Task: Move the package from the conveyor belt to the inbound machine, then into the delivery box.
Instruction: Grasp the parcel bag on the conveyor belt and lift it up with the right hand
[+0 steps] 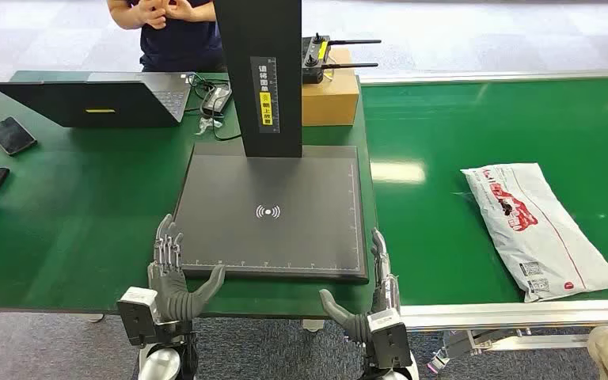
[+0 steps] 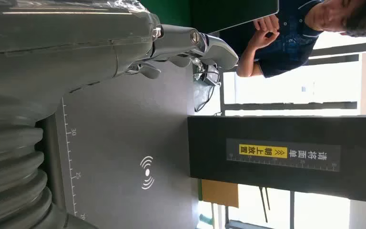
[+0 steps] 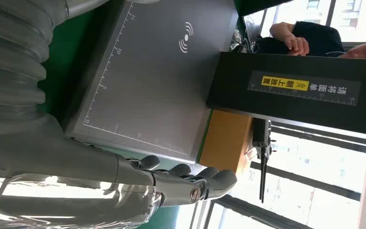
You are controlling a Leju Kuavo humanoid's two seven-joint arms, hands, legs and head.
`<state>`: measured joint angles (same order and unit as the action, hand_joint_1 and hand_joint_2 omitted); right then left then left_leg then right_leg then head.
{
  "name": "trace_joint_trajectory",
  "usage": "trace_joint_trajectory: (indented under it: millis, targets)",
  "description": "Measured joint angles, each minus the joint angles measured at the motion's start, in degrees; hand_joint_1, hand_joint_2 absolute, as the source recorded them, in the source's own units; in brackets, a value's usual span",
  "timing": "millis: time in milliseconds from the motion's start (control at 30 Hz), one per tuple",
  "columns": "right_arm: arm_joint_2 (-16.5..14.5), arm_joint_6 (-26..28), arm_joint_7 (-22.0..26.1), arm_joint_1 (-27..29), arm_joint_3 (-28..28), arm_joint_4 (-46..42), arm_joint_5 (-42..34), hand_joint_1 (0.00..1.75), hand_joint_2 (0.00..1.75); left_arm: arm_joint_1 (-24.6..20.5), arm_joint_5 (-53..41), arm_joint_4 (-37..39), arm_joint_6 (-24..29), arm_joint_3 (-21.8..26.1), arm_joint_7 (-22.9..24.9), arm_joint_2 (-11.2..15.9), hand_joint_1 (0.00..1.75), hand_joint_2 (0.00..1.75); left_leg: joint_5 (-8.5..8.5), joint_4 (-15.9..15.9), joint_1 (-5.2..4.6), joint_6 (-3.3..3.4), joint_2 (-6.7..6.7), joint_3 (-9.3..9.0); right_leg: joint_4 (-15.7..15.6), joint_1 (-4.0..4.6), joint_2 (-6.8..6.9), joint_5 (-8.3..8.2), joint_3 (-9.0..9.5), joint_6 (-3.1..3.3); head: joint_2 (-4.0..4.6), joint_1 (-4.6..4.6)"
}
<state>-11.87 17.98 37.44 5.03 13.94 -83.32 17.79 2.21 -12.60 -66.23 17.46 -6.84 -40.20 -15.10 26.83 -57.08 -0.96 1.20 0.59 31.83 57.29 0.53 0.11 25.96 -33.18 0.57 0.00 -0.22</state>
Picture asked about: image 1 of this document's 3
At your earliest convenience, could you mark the black scanner column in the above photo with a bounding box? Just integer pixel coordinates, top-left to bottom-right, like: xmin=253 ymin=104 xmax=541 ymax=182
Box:
xmin=213 ymin=0 xmax=303 ymax=159

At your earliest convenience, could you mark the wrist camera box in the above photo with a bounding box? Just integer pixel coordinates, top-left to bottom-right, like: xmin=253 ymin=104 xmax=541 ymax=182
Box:
xmin=116 ymin=287 xmax=162 ymax=348
xmin=367 ymin=309 xmax=414 ymax=371

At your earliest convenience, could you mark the black scanner base plate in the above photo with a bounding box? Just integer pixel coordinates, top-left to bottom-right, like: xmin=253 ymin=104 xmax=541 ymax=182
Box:
xmin=171 ymin=144 xmax=371 ymax=284

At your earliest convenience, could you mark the aluminium conveyor frame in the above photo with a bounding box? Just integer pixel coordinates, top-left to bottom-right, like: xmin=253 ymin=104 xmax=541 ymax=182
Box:
xmin=359 ymin=68 xmax=608 ymax=374

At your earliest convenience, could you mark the person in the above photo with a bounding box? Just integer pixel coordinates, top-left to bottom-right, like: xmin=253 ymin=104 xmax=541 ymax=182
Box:
xmin=106 ymin=0 xmax=226 ymax=74

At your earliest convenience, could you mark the white courier bag red print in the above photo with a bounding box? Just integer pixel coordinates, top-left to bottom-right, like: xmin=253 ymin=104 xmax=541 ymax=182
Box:
xmin=460 ymin=162 xmax=608 ymax=304

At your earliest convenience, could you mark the dark grey open laptop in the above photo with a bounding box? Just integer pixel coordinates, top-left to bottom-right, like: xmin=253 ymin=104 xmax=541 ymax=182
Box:
xmin=0 ymin=71 xmax=196 ymax=130

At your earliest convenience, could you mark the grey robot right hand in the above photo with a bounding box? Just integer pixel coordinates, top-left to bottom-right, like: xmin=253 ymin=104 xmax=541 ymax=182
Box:
xmin=318 ymin=228 xmax=403 ymax=343

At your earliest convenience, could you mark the black remote controller with antennas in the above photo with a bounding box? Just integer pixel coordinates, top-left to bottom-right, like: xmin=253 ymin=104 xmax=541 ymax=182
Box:
xmin=302 ymin=32 xmax=382 ymax=86

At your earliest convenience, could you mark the grey laptop power adapter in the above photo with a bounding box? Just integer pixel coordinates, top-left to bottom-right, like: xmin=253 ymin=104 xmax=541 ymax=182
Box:
xmin=201 ymin=85 xmax=233 ymax=117

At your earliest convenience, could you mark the green conveyor belt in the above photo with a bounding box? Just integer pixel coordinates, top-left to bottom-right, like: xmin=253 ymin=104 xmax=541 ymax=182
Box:
xmin=361 ymin=75 xmax=608 ymax=306

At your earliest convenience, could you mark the crumpled clear plastic wrapper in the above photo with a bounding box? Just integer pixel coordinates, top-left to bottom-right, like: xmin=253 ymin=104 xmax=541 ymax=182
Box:
xmin=195 ymin=117 xmax=224 ymax=136

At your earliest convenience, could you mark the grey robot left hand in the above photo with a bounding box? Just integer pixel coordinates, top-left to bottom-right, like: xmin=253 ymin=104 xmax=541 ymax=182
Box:
xmin=148 ymin=214 xmax=226 ymax=316

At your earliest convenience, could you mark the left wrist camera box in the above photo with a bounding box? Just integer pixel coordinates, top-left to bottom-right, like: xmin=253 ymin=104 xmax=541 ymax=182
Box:
xmin=116 ymin=287 xmax=162 ymax=348

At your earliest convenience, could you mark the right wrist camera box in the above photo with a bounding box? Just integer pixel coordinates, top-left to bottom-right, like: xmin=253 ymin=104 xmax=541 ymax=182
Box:
xmin=367 ymin=309 xmax=414 ymax=371

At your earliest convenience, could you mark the brown cardboard box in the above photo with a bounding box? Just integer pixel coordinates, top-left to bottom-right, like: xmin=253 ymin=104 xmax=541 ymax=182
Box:
xmin=302 ymin=47 xmax=361 ymax=127

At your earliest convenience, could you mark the black smartphone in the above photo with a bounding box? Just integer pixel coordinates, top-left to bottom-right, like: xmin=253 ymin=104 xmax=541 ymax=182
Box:
xmin=0 ymin=116 xmax=38 ymax=157

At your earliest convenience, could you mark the black power cable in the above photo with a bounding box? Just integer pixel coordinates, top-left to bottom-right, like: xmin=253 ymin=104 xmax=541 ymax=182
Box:
xmin=185 ymin=73 xmax=243 ymax=143

